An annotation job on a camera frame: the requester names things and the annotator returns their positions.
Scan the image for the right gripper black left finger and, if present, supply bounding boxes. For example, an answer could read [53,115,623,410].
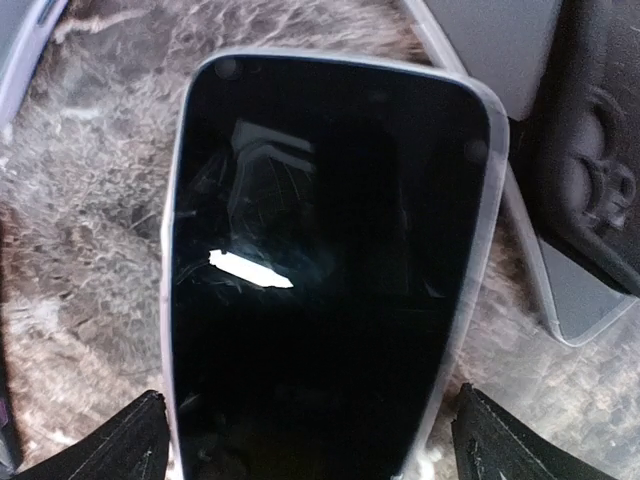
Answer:
[16,392,168,480]

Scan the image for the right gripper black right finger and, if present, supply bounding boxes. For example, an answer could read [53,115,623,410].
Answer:
[451,383,610,480]

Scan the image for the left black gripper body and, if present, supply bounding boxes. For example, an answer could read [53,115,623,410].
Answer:
[516,1,639,295]

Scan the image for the dark smartphone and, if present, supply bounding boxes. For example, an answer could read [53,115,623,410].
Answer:
[169,53,489,480]
[406,1,639,347]

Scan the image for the pink phone case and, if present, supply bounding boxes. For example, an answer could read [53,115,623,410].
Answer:
[158,47,511,480]

